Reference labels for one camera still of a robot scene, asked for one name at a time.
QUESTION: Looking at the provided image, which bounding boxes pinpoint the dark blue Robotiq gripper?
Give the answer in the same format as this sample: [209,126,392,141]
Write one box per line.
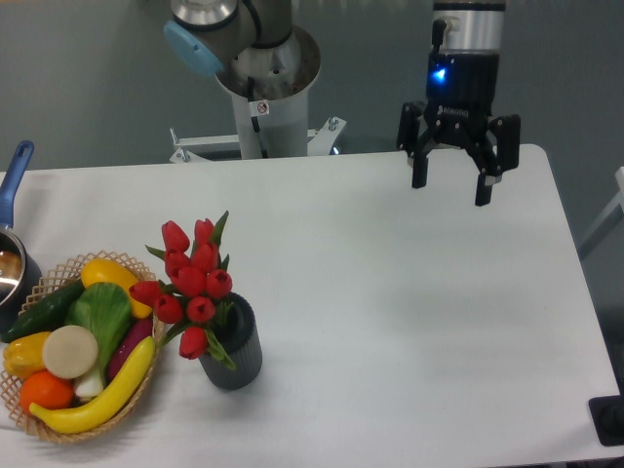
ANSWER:
[396,51,521,207]

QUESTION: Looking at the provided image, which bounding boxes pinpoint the red tulip bouquet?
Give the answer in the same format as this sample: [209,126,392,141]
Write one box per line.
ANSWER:
[130,212,233,360]

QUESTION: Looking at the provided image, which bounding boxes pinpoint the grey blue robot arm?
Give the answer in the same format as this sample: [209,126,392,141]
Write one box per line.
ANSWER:
[164,1,521,206]

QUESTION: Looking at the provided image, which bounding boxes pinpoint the dark grey ribbed vase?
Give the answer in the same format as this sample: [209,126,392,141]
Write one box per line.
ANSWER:
[199,292,262,390]

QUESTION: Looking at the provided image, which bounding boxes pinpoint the black device at table edge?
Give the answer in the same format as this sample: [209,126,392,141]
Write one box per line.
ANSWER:
[588,395,623,447]

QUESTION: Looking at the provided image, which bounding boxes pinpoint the purple sweet potato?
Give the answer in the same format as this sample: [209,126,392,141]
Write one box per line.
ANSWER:
[106,318,153,382]

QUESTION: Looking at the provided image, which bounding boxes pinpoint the yellow squash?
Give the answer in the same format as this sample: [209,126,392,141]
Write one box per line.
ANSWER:
[80,257,152,319]

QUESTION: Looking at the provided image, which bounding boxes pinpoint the green bok choy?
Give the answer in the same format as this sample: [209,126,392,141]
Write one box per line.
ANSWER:
[64,283,132,403]

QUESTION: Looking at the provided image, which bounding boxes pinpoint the woven wicker basket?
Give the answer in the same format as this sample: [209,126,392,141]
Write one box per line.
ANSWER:
[1,252,166,443]

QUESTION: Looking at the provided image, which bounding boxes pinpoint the green cucumber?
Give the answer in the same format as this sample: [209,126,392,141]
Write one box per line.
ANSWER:
[1,281,85,343]

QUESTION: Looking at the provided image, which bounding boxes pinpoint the beige round slice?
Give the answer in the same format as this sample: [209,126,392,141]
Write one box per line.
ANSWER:
[42,325,98,379]

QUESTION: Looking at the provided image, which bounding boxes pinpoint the yellow banana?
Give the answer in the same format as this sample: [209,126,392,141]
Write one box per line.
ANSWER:
[29,336,156,435]

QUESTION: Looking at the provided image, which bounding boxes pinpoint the orange fruit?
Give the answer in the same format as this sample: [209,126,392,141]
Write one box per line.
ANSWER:
[19,370,74,413]

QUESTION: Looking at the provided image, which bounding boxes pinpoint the yellow bell pepper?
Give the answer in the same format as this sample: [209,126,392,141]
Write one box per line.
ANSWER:
[3,331,52,379]

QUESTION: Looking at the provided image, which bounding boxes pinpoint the white frame at right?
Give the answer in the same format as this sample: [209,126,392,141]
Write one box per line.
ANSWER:
[577,167,623,261]

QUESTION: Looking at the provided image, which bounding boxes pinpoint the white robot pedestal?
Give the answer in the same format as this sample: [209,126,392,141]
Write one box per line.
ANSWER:
[170,25,347,163]

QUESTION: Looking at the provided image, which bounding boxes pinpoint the blue handled saucepan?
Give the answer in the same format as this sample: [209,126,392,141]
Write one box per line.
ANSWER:
[1,140,41,332]

